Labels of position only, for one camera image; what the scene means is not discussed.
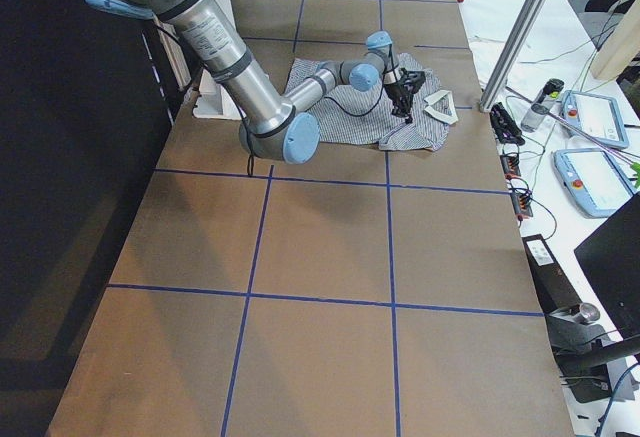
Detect lower teach pendant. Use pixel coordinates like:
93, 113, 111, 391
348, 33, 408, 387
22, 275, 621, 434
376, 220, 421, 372
553, 148, 636, 218

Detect aluminium camera mast profile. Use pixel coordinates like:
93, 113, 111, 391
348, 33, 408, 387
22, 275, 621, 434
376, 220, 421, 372
479, 0, 546, 112

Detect black power strip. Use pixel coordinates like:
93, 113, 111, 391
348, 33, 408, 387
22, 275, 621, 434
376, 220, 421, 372
499, 153, 533, 222

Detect black monitor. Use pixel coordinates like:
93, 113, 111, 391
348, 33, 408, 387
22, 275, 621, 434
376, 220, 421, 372
574, 195, 640, 337

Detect upper teach pendant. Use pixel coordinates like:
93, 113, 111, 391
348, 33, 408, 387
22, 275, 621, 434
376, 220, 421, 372
561, 91, 629, 149

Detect black camera stand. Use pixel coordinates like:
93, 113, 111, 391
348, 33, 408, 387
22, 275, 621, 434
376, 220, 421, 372
545, 302, 639, 404

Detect navy white striped polo shirt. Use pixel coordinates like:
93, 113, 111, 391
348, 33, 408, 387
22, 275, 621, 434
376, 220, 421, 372
309, 53, 457, 151

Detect teach pendant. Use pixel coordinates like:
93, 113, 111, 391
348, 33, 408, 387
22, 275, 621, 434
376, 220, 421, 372
561, 91, 629, 149
553, 148, 636, 218

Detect black box with label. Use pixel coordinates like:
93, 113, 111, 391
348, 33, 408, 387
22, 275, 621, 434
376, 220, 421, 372
522, 234, 582, 314

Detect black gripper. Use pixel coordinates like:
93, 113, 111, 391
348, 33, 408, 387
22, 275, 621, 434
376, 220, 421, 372
384, 69, 426, 124

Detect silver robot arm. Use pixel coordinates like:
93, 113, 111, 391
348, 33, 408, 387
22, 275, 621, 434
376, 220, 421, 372
85, 0, 425, 164

